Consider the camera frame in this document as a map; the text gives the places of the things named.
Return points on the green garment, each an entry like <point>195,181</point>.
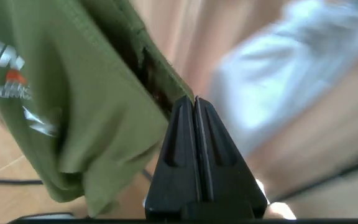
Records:
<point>89,109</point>

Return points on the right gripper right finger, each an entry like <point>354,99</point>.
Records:
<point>232,186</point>

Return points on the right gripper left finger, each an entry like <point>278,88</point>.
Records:
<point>172,186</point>

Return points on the beige curtain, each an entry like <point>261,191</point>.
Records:
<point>182,31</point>

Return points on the pale grey shorts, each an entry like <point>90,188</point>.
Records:
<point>275,77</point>

